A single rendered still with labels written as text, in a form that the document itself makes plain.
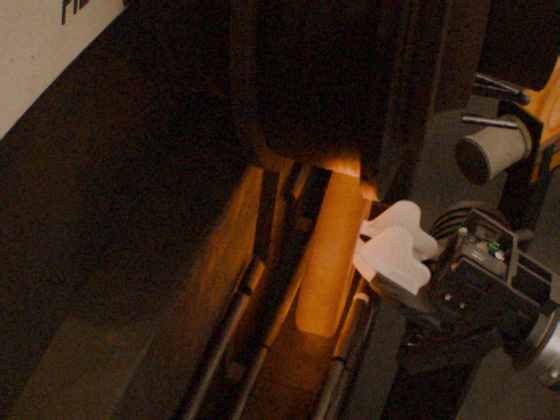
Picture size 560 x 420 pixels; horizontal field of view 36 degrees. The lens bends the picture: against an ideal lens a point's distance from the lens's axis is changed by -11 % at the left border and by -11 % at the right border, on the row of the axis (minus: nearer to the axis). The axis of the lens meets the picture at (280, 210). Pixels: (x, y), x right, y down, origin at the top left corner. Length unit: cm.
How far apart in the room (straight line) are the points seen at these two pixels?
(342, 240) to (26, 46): 43
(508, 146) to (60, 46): 77
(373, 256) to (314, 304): 7
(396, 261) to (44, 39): 48
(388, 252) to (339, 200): 7
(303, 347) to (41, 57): 51
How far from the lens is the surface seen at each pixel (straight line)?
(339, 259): 72
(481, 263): 75
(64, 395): 50
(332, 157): 49
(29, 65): 36
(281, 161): 57
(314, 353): 81
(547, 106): 112
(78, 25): 39
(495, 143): 107
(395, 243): 76
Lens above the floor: 126
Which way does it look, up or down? 40 degrees down
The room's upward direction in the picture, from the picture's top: 8 degrees clockwise
